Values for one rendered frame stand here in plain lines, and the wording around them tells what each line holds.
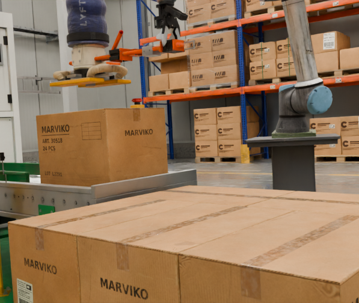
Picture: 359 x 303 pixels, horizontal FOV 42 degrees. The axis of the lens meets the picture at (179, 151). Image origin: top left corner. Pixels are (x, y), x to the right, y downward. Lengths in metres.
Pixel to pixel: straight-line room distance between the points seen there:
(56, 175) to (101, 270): 1.27
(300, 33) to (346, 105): 8.10
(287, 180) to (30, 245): 1.55
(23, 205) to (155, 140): 0.76
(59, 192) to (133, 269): 1.08
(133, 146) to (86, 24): 0.69
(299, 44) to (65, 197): 1.41
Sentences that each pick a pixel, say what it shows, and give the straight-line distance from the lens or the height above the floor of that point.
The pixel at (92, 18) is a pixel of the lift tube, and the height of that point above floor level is 1.43.
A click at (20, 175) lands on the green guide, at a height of 0.62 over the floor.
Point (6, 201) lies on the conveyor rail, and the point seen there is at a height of 0.49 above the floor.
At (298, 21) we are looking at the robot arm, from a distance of 2.57.
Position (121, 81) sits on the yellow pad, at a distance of 2.54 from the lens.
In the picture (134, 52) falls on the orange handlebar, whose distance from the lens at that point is 2.34.
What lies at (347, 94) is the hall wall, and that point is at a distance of 10.61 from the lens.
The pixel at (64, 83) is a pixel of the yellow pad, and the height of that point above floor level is 1.11.
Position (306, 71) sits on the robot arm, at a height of 1.09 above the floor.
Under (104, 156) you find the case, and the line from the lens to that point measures 2.24.
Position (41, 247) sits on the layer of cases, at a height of 0.48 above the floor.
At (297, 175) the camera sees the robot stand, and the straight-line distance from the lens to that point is 2.71.
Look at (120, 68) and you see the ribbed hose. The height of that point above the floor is 1.16.
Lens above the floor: 0.84
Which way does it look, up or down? 3 degrees down
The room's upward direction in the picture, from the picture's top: 3 degrees counter-clockwise
